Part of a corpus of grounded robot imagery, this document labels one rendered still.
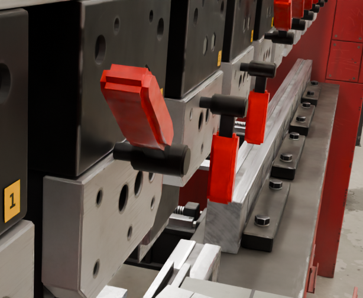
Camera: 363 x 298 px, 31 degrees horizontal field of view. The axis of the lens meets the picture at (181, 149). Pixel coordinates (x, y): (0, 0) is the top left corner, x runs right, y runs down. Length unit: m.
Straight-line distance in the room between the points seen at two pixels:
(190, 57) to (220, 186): 0.12
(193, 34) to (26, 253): 0.28
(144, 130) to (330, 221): 2.65
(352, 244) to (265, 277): 2.38
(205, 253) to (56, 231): 0.58
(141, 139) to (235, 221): 0.79
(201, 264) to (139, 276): 2.00
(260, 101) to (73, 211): 0.45
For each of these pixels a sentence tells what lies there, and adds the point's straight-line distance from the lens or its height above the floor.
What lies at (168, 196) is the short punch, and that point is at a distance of 0.65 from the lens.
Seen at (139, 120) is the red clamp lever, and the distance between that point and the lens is 0.30.
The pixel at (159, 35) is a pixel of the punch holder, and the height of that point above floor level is 1.31.
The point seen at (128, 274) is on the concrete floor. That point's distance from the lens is 2.87.
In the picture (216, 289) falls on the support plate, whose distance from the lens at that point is 0.76.
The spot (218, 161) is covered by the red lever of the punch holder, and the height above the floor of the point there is 1.19.
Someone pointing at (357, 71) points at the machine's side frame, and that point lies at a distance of 2.77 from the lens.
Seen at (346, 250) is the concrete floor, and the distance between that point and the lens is 3.35.
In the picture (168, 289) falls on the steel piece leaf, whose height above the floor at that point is 1.00.
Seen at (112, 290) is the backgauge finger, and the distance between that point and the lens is 0.73.
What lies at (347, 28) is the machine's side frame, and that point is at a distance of 2.74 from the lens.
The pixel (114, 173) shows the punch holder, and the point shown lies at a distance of 0.37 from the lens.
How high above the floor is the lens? 1.37
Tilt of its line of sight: 17 degrees down
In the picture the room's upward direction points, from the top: 5 degrees clockwise
